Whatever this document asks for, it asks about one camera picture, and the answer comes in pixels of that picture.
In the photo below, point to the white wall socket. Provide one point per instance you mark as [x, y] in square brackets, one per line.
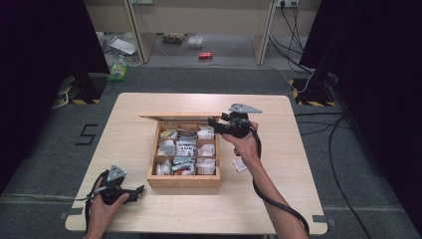
[287, 2]

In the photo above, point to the person's right hand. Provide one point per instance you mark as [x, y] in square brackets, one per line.
[245, 146]

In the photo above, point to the group of small sachets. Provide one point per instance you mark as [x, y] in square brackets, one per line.
[185, 149]

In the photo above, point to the beige desk frame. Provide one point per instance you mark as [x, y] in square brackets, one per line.
[199, 16]

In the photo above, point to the brown cardboard rolls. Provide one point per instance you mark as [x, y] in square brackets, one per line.
[173, 38]

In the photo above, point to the black curtain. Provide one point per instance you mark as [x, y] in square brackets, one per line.
[381, 83]
[40, 83]

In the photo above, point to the red can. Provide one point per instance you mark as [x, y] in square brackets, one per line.
[205, 55]

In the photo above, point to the person's left hand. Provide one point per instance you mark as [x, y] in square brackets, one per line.
[103, 212]

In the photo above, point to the white flat sheet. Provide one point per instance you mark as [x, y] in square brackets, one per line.
[123, 46]

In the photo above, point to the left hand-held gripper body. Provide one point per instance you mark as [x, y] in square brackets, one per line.
[112, 186]

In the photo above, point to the single white paper packet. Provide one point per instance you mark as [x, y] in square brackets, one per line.
[239, 164]

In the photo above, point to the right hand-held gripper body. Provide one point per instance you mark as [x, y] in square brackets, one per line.
[239, 127]

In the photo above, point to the wooden compartment box with lid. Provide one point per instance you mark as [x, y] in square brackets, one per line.
[184, 182]

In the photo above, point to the green plastic bag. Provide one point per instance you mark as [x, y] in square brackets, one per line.
[117, 71]

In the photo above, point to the striped black stand base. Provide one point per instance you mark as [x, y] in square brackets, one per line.
[312, 93]
[84, 89]

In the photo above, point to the clear plastic container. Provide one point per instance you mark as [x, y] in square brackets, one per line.
[195, 42]

